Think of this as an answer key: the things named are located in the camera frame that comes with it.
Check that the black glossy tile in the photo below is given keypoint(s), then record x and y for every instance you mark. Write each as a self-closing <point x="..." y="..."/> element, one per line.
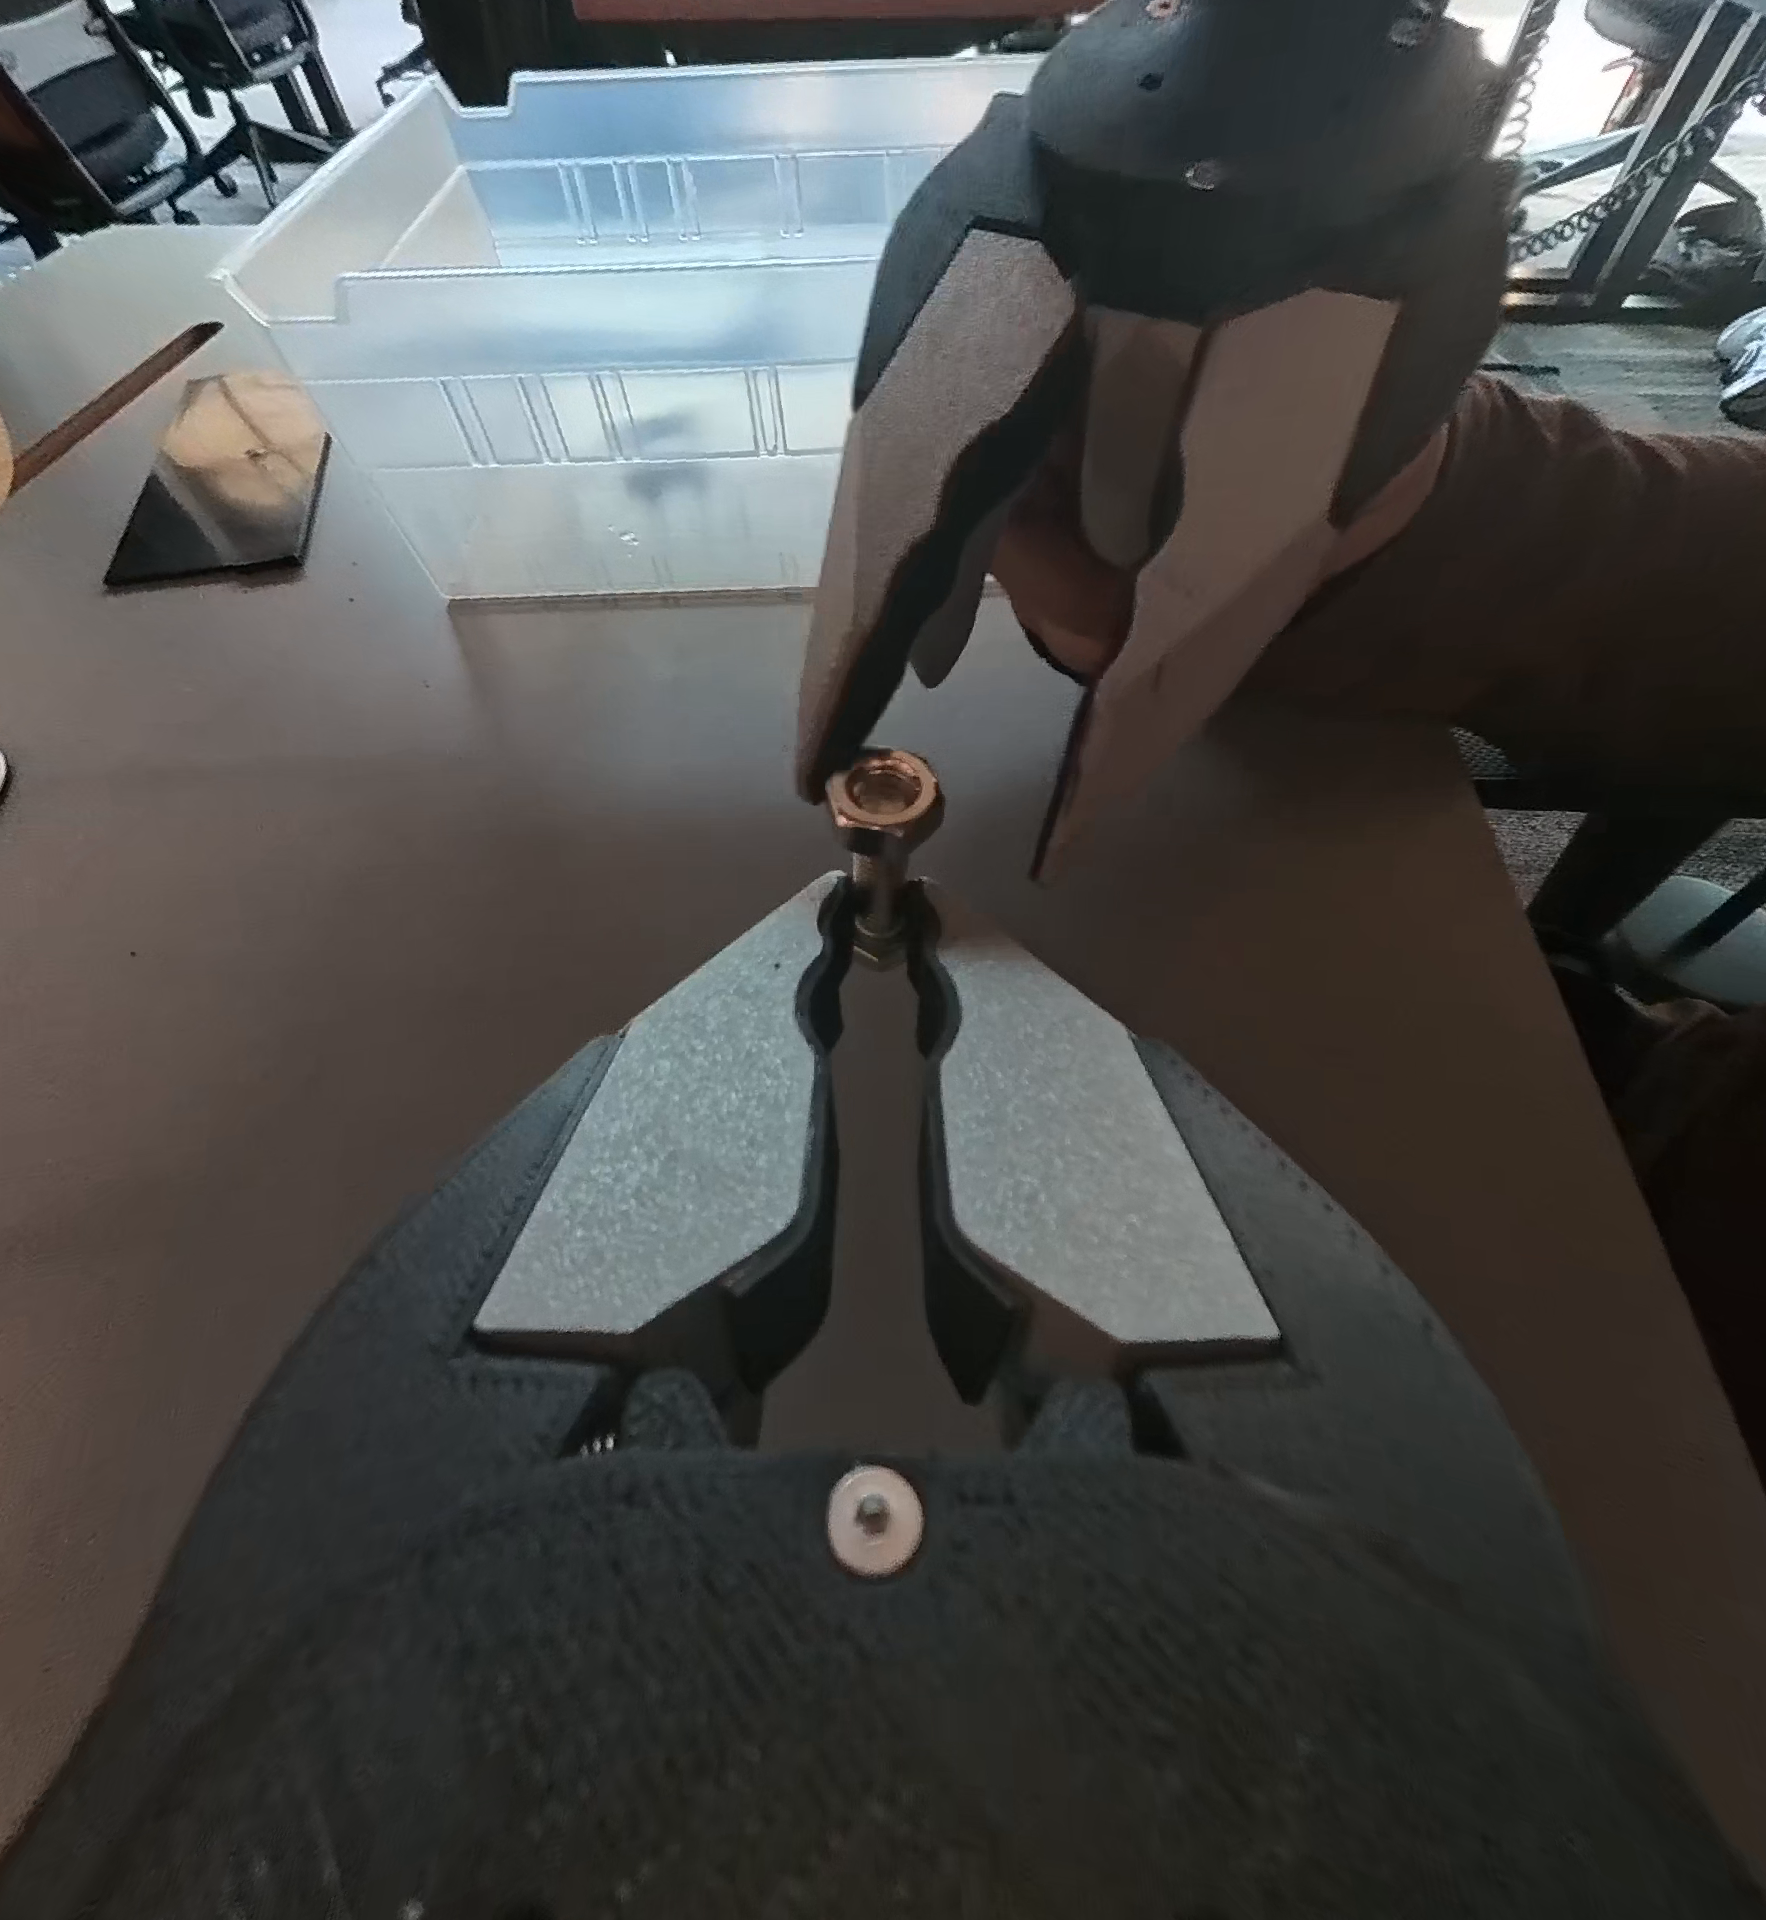
<point x="234" y="500"/>

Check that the person's right forearm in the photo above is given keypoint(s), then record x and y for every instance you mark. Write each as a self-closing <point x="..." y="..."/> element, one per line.
<point x="1571" y="599"/>

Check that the black office chair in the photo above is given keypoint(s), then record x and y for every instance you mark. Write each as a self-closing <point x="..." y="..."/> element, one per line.
<point x="262" y="60"/>
<point x="94" y="105"/>

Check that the steel bolt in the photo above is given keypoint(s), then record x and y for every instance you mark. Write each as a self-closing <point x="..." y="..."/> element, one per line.
<point x="888" y="808"/>

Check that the person's dark clothed body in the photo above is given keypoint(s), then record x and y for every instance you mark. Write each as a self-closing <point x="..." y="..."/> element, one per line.
<point x="1737" y="1233"/>

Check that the clear plastic bin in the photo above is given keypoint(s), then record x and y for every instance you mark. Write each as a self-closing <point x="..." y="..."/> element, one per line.
<point x="554" y="434"/>

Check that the black frame desk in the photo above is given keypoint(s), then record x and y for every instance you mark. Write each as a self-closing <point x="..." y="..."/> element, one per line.
<point x="1668" y="136"/>

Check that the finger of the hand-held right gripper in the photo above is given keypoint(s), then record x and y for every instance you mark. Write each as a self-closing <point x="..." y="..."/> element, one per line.
<point x="929" y="420"/>
<point x="1259" y="496"/>

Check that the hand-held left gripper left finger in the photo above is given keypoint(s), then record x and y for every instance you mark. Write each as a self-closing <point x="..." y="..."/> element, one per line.
<point x="642" y="1187"/>

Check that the person's right hand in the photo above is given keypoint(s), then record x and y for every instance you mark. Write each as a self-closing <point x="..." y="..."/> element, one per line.
<point x="1063" y="596"/>

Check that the steel hex nut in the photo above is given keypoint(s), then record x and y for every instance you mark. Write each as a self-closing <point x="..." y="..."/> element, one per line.
<point x="880" y="947"/>

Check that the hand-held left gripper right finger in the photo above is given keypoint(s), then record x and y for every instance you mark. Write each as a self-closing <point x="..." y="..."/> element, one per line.
<point x="1091" y="1187"/>

